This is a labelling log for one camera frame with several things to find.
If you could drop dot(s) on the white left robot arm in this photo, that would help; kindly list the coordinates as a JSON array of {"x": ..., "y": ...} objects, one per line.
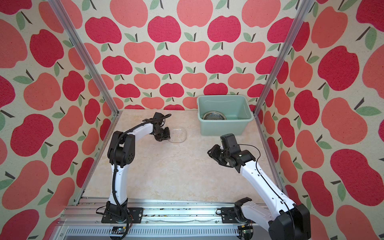
[{"x": 121, "y": 154}]

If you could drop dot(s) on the mint green plastic bin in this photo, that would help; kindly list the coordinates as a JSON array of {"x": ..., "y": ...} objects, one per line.
[{"x": 234, "y": 107}]

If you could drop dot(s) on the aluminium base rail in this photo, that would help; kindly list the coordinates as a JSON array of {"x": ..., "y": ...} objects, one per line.
[{"x": 162, "y": 220}]

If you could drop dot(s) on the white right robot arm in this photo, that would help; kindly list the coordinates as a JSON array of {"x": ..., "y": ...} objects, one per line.
[{"x": 283, "y": 219}]

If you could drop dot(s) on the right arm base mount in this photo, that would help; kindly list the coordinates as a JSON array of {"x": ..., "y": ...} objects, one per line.
[{"x": 232, "y": 215}]

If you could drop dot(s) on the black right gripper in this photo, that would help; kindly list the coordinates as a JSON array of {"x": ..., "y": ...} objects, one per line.
[{"x": 213, "y": 152}]

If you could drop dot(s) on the aluminium frame post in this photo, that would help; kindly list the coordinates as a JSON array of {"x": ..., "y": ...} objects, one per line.
[
  {"x": 70, "y": 29},
  {"x": 301, "y": 15}
]

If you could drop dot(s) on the right aluminium frame post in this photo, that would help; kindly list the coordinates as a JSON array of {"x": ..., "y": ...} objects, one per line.
[{"x": 301, "y": 15}]

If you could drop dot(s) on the clear grey glass plate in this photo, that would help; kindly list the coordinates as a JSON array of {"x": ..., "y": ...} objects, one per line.
[{"x": 214, "y": 116}]

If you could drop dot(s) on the left aluminium frame post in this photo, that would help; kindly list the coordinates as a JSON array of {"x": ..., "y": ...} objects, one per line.
[{"x": 70, "y": 29}]

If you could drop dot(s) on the clear round glass plate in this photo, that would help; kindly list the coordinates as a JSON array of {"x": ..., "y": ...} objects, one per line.
[{"x": 177, "y": 135}]

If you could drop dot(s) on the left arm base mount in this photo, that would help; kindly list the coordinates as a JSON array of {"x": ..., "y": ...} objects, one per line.
[{"x": 132, "y": 215}]

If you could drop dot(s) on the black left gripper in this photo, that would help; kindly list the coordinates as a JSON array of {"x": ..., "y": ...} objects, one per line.
[{"x": 166, "y": 136}]

